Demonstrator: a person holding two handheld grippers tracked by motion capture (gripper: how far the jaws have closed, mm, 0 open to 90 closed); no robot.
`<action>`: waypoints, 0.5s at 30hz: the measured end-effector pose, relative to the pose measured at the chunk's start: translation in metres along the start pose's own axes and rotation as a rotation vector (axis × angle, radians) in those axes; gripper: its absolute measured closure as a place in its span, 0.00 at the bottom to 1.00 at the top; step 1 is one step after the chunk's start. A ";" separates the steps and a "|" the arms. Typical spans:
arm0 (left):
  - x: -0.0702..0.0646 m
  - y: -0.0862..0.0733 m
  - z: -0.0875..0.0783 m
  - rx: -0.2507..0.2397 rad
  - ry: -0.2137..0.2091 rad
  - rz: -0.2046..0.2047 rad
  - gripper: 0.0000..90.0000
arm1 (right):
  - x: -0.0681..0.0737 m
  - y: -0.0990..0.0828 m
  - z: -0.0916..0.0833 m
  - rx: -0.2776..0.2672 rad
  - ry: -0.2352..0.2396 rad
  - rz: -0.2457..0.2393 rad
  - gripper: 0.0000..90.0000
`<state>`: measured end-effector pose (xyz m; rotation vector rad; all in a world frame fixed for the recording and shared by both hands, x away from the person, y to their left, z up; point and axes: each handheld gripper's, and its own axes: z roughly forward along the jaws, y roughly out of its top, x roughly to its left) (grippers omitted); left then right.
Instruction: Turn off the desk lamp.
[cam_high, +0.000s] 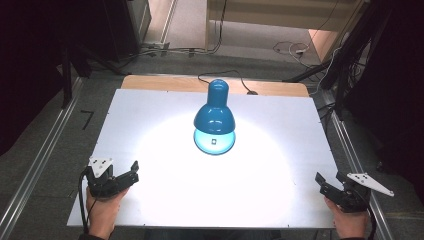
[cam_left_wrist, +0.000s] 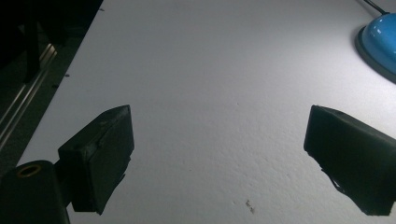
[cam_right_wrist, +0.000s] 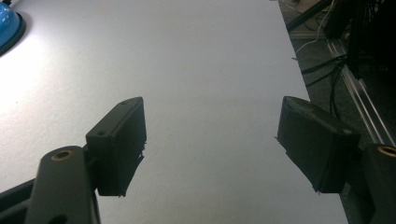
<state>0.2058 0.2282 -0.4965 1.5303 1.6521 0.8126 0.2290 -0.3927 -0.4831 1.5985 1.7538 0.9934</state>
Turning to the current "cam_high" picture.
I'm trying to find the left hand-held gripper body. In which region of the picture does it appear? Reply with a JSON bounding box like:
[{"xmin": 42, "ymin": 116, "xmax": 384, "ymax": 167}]
[{"xmin": 84, "ymin": 157, "xmax": 132, "ymax": 200}]

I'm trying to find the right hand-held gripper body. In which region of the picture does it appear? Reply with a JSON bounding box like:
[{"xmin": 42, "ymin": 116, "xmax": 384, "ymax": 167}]
[{"xmin": 324, "ymin": 171, "xmax": 395, "ymax": 214}]

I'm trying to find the person's left hand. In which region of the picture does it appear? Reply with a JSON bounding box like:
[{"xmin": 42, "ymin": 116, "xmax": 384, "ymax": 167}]
[{"xmin": 85, "ymin": 185, "xmax": 130, "ymax": 240}]

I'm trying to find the person's right hand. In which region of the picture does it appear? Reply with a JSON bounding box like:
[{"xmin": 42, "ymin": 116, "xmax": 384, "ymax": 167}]
[{"xmin": 324, "ymin": 195, "xmax": 370, "ymax": 240}]

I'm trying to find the black metal stand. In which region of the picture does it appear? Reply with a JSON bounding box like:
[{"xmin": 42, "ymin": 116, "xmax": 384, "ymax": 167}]
[
  {"xmin": 58, "ymin": 39, "xmax": 126, "ymax": 110},
  {"xmin": 282, "ymin": 0, "xmax": 394, "ymax": 121}
]

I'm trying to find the grey power strip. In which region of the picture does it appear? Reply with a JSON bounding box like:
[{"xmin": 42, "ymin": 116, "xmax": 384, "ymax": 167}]
[{"xmin": 142, "ymin": 41, "xmax": 172, "ymax": 52}]

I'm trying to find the dark cabinet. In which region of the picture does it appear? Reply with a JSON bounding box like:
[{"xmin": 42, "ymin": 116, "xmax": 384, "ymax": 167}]
[{"xmin": 99, "ymin": 0, "xmax": 153, "ymax": 63}]

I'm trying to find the light wooden furniture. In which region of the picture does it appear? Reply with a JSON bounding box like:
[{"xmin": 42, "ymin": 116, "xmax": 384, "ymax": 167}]
[{"xmin": 204, "ymin": 0, "xmax": 369, "ymax": 64}]

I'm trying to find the aluminium floor rail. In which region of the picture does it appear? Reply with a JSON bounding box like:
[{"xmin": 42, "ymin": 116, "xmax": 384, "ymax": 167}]
[
  {"xmin": 0, "ymin": 76, "xmax": 85, "ymax": 240},
  {"xmin": 324, "ymin": 94, "xmax": 396, "ymax": 240}
]

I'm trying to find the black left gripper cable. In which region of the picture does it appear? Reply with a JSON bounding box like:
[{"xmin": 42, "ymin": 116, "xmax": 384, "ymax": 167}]
[{"xmin": 77, "ymin": 169, "xmax": 98, "ymax": 235}]

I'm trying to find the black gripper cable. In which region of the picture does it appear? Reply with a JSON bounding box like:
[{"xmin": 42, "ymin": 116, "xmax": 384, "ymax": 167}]
[
  {"xmin": 365, "ymin": 199, "xmax": 378, "ymax": 240},
  {"xmin": 77, "ymin": 169, "xmax": 98, "ymax": 235}
]

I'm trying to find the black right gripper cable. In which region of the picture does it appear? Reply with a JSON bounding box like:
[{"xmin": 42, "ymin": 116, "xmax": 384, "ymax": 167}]
[{"xmin": 365, "ymin": 199, "xmax": 378, "ymax": 240}]

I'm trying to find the black lamp cable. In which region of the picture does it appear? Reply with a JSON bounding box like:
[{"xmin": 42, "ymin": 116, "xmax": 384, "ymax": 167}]
[{"xmin": 197, "ymin": 69, "xmax": 259, "ymax": 96}]

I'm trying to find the white cable with plug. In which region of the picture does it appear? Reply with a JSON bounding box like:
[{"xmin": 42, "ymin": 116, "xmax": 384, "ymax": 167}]
[{"xmin": 272, "ymin": 40, "xmax": 312, "ymax": 61}]

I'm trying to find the black floor cable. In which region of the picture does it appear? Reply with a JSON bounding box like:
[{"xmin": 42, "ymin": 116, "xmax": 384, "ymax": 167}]
[{"xmin": 114, "ymin": 0, "xmax": 229, "ymax": 69}]

